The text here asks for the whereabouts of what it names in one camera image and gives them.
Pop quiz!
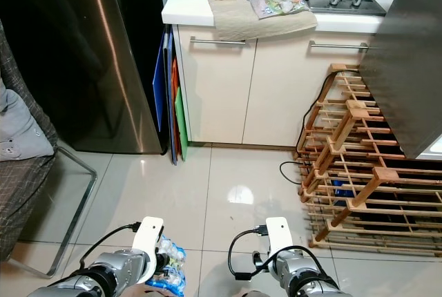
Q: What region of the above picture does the blue white snack bag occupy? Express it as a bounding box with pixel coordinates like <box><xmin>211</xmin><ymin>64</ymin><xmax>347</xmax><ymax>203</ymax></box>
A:
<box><xmin>148</xmin><ymin>236</ymin><xmax>186</xmax><ymax>296</ymax></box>

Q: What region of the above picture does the tall dark steel fridge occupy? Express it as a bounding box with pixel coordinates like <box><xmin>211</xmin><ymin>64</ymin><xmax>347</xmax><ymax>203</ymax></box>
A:
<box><xmin>0</xmin><ymin>0</ymin><xmax>170</xmax><ymax>156</ymax></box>

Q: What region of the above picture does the steel mini fridge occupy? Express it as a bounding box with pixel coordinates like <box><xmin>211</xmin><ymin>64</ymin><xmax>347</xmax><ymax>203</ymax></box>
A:
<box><xmin>359</xmin><ymin>0</ymin><xmax>442</xmax><ymax>160</ymax></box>

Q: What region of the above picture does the green plastic board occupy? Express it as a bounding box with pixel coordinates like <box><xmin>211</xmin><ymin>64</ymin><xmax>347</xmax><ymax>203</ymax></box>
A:
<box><xmin>175</xmin><ymin>86</ymin><xmax>189</xmax><ymax>161</ymax></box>

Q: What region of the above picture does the grey woven metal-framed chair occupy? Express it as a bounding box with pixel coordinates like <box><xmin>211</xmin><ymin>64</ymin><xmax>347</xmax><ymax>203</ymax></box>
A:
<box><xmin>0</xmin><ymin>28</ymin><xmax>99</xmax><ymax>277</ymax></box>

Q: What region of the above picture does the orange plastic board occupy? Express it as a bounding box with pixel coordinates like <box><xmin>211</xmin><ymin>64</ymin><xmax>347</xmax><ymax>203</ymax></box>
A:
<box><xmin>171</xmin><ymin>59</ymin><xmax>179</xmax><ymax>160</ymax></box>

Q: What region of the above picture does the blue plastic board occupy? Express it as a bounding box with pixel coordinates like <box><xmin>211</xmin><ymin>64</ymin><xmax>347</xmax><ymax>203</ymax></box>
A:
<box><xmin>153</xmin><ymin>24</ymin><xmax>173</xmax><ymax>166</ymax></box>

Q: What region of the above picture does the grey bear print pillow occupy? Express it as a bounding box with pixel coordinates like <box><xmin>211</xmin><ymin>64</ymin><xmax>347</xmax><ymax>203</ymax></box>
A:
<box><xmin>0</xmin><ymin>88</ymin><xmax>56</xmax><ymax>161</ymax></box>

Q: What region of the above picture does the blue bottle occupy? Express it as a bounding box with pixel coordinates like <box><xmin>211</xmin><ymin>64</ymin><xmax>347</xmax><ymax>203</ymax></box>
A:
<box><xmin>331</xmin><ymin>180</ymin><xmax>360</xmax><ymax>204</ymax></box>

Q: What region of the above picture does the wooden wine rack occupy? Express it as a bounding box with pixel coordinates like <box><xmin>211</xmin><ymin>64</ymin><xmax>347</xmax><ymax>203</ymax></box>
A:
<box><xmin>296</xmin><ymin>62</ymin><xmax>442</xmax><ymax>256</ymax></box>

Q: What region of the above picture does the beige cloth mat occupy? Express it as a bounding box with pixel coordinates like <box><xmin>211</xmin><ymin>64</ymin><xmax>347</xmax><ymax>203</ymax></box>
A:
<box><xmin>202</xmin><ymin>0</ymin><xmax>318</xmax><ymax>41</ymax></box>

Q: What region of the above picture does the green flat food packet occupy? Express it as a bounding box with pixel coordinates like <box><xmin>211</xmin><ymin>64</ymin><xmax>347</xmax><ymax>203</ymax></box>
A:
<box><xmin>251</xmin><ymin>0</ymin><xmax>310</xmax><ymax>20</ymax></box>

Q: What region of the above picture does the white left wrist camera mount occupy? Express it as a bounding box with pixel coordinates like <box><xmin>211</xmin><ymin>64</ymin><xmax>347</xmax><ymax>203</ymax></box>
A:
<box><xmin>133</xmin><ymin>215</ymin><xmax>165</xmax><ymax>270</ymax></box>

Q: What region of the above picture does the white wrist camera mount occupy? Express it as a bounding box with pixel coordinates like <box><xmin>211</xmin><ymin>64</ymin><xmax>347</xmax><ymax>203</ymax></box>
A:
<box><xmin>133</xmin><ymin>215</ymin><xmax>165</xmax><ymax>270</ymax></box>
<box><xmin>262</xmin><ymin>216</ymin><xmax>294</xmax><ymax>256</ymax></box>

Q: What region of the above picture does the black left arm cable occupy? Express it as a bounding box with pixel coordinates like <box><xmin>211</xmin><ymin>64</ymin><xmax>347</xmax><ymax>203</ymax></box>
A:
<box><xmin>79</xmin><ymin>222</ymin><xmax>142</xmax><ymax>270</ymax></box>

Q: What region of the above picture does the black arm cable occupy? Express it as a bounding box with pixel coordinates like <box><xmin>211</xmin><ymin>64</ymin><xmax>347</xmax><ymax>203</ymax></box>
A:
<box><xmin>79</xmin><ymin>222</ymin><xmax>142</xmax><ymax>270</ymax></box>
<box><xmin>227</xmin><ymin>226</ymin><xmax>270</xmax><ymax>280</ymax></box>

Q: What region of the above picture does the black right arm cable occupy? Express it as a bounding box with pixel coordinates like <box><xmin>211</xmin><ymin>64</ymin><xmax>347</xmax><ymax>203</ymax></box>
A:
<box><xmin>227</xmin><ymin>226</ymin><xmax>270</xmax><ymax>280</ymax></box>

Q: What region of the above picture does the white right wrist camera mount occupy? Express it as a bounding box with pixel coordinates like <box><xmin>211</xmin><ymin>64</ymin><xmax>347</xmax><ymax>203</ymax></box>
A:
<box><xmin>262</xmin><ymin>216</ymin><xmax>294</xmax><ymax>256</ymax></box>

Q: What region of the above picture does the black power cable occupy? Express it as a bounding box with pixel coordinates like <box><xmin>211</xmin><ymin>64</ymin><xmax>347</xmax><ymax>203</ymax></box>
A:
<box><xmin>280</xmin><ymin>69</ymin><xmax>339</xmax><ymax>186</ymax></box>

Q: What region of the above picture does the steel cabinet bar handle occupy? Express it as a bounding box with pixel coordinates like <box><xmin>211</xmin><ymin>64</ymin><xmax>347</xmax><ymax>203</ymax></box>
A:
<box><xmin>309</xmin><ymin>40</ymin><xmax>374</xmax><ymax>50</ymax></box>
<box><xmin>189</xmin><ymin>36</ymin><xmax>247</xmax><ymax>46</ymax></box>

